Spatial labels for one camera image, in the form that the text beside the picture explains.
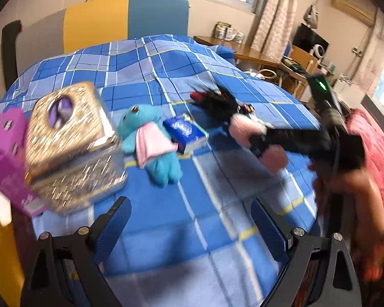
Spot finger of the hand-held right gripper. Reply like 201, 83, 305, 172
249, 128, 335, 163

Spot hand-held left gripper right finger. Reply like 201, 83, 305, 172
250, 197, 363, 307

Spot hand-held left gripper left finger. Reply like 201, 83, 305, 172
21, 196, 132, 307

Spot pink towel roll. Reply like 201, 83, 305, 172
228, 115, 289, 174

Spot colourful beaded hair ties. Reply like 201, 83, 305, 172
238, 102, 255, 116

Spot blue plush toy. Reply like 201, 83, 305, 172
118, 104, 183, 188

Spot blue tissue pack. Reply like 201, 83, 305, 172
163, 113, 209, 156

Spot gold tin tray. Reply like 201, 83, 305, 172
0, 185, 26, 307

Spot person's right forearm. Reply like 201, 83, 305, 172
312, 163, 384, 231

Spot pink quilted cloth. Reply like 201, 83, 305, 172
346, 108, 384, 213

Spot wooden chair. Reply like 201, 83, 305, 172
277, 43, 319, 100

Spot blue plaid bed sheet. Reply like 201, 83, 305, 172
0, 34, 324, 307

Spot white desk fan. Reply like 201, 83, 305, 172
309, 45, 326, 61

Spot black monitor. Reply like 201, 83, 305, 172
292, 23, 329, 59

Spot silver ornate tissue box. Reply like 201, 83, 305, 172
26, 81, 129, 215

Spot wooden desk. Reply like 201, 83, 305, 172
194, 35, 280, 68

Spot purple carton box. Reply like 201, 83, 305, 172
0, 109, 48, 216

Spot cluster of small jars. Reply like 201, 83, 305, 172
214, 21, 245, 43

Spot black rolled mat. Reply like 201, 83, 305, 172
1, 20, 22, 82

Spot grey yellow blue headboard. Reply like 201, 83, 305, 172
16, 0, 191, 77

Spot white cable loop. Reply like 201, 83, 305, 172
253, 69, 277, 80

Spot wall air conditioner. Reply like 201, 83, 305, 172
330, 0, 376, 28

